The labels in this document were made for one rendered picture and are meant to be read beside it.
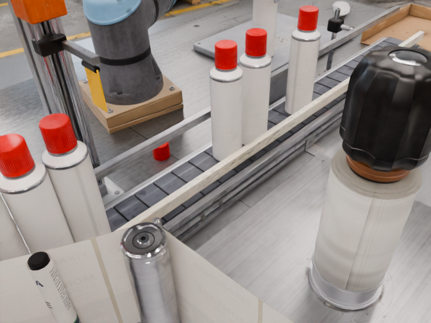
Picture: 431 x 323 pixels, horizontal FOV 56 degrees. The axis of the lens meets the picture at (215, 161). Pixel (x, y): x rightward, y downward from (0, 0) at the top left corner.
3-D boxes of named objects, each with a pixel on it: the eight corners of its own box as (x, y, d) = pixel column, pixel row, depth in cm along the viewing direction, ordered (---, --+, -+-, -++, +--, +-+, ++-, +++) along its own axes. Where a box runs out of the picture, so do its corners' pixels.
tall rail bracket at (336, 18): (344, 81, 101) (357, 15, 90) (319, 72, 105) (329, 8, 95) (351, 77, 103) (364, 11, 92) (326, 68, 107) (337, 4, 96)
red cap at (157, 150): (172, 157, 79) (171, 143, 77) (156, 163, 78) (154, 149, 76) (167, 148, 82) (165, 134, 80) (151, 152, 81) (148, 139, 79)
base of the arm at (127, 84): (116, 113, 85) (106, 71, 78) (85, 84, 94) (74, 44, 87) (176, 88, 91) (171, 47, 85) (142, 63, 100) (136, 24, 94)
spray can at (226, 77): (227, 168, 69) (226, 54, 56) (206, 155, 71) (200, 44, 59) (248, 154, 71) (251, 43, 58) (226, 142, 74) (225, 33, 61)
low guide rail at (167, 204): (9, 322, 46) (2, 312, 45) (4, 314, 47) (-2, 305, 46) (422, 39, 104) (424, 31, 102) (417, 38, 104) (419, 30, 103)
